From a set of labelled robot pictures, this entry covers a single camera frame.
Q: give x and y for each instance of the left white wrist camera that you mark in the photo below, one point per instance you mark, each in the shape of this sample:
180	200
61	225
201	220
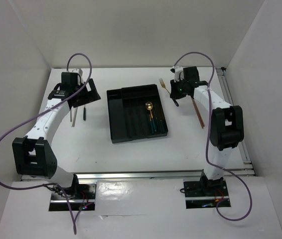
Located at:
78	71

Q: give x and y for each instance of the black cutlery organizer tray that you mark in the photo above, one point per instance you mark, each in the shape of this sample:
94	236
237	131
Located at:
128	116

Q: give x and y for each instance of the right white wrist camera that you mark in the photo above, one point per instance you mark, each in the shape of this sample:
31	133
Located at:
178	73

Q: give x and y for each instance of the aluminium right side rail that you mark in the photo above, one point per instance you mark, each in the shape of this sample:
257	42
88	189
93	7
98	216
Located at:
237	123

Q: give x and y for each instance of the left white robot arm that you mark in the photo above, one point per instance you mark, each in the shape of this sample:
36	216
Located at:
33	154

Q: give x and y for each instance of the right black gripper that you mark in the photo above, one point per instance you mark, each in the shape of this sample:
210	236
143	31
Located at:
174	93

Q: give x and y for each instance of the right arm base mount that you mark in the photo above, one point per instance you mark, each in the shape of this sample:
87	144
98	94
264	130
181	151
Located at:
199	196

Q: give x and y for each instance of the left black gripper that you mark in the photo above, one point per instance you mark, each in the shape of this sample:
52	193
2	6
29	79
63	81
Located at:
90	96

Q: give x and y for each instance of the gold spoon green handle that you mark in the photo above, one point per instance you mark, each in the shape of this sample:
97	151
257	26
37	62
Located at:
149	107
152	125

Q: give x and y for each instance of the aluminium front rail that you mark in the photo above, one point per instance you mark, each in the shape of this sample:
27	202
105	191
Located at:
89	177

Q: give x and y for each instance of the gold fork green handle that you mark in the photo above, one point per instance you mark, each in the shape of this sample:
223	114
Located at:
164	86
84	113

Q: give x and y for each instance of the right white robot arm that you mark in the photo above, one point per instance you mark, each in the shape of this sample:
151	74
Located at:
225	127

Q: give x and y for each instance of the aluminium rail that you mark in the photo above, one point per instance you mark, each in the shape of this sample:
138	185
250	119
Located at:
237	123
89	177

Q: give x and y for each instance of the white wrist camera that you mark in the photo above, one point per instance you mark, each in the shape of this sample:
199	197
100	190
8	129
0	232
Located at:
78	71
178	73

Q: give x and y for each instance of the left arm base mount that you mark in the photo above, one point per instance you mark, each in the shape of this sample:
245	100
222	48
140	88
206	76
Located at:
83	200

